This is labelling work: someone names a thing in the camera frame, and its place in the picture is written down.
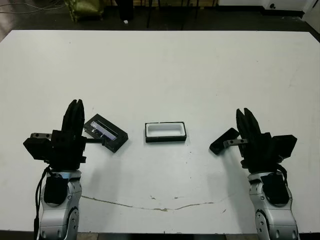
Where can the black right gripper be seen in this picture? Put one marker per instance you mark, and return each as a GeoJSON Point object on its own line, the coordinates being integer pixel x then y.
{"type": "Point", "coordinates": [260, 155]}

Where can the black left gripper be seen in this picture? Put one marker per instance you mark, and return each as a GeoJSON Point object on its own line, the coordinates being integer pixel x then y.
{"type": "Point", "coordinates": [67, 152]}

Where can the slim black camera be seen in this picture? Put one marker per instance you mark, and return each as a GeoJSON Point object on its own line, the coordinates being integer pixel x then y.
{"type": "Point", "coordinates": [222, 141]}

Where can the black box lid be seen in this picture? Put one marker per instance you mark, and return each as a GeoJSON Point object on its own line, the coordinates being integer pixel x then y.
{"type": "Point", "coordinates": [110, 135]}

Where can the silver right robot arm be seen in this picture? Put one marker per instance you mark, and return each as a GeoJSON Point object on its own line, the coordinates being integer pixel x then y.
{"type": "Point", "coordinates": [275, 220]}

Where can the black box with white insert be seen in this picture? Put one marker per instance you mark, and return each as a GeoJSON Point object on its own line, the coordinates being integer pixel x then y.
{"type": "Point", "coordinates": [165, 131]}

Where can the olive green bag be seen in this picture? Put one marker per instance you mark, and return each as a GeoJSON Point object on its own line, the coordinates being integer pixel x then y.
{"type": "Point", "coordinates": [85, 8]}

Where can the white cabinet with black knob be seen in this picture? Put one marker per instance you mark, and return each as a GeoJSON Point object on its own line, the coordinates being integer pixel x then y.
{"type": "Point", "coordinates": [282, 11]}

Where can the black metal chair legs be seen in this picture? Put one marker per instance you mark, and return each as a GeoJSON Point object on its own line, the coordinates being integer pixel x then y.
{"type": "Point", "coordinates": [149, 15]}

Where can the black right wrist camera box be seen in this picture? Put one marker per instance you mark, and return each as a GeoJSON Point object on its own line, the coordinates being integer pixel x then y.
{"type": "Point", "coordinates": [285, 146]}

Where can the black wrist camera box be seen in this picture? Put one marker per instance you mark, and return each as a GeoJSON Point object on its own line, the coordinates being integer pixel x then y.
{"type": "Point", "coordinates": [36, 150]}
{"type": "Point", "coordinates": [285, 146]}

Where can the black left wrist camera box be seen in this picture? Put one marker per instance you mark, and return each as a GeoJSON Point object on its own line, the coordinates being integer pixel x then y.
{"type": "Point", "coordinates": [36, 150]}

